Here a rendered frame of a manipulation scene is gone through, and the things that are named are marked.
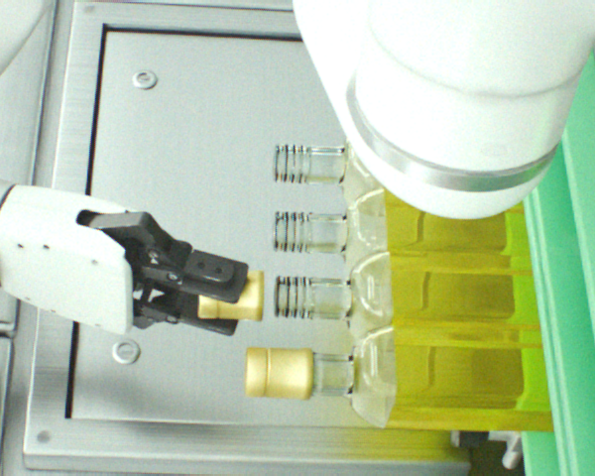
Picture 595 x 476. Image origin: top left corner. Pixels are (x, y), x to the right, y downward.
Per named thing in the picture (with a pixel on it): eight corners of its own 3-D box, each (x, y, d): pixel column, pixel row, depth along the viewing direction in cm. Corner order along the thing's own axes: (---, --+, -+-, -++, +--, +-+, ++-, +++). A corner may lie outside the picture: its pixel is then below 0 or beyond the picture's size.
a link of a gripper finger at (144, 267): (84, 261, 88) (148, 300, 90) (118, 238, 85) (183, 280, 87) (98, 229, 90) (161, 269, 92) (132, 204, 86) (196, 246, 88)
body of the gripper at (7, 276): (-21, 311, 93) (126, 354, 92) (-37, 232, 85) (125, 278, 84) (17, 230, 97) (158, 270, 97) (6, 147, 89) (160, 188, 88)
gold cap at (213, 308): (260, 288, 93) (198, 285, 92) (264, 260, 90) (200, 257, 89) (260, 330, 91) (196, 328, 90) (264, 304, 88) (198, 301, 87)
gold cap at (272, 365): (314, 365, 85) (247, 363, 85) (309, 411, 87) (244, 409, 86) (310, 337, 88) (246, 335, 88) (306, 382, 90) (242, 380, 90)
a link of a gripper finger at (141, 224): (52, 242, 89) (117, 284, 91) (105, 202, 83) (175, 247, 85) (58, 229, 90) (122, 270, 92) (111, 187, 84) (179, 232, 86)
